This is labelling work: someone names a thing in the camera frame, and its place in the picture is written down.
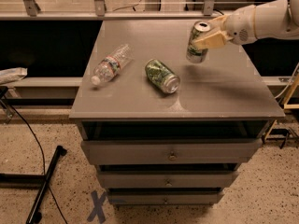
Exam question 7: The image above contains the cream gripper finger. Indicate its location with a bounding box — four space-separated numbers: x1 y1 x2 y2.
208 15 229 25
192 30 233 49

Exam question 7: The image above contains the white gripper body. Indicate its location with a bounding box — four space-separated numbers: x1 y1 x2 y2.
224 5 257 45

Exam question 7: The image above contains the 7up soda can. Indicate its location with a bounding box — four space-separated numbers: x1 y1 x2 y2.
185 20 212 64

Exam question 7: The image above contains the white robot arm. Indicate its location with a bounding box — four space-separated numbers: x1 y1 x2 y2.
192 0 299 49

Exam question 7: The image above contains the green soda can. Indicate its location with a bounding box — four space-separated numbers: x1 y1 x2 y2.
145 59 180 94

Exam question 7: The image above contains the yellow wooden stand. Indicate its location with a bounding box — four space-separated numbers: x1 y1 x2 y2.
262 75 299 149

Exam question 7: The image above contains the grey drawer cabinet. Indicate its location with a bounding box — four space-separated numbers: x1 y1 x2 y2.
70 20 284 197

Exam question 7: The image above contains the top grey drawer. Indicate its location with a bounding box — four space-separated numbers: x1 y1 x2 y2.
81 139 262 165

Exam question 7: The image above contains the grey drawer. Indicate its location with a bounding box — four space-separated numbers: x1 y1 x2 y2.
108 192 223 205
81 139 262 165
97 172 238 189

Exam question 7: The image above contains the clear plastic water bottle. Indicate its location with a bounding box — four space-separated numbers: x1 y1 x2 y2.
91 44 133 86

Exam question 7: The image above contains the middle grey drawer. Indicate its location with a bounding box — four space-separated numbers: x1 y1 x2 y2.
97 172 238 189

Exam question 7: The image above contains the bottom grey drawer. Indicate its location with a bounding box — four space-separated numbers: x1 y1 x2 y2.
108 192 223 205

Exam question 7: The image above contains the silver foil bag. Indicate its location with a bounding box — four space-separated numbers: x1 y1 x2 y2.
0 67 27 84

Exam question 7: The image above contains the black metal floor stand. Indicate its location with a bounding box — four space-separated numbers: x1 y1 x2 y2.
0 146 67 224

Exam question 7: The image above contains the grey metal rail frame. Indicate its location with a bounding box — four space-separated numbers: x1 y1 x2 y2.
0 0 291 21

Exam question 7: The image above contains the black floor cable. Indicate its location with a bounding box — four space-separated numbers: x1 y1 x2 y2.
6 101 69 224

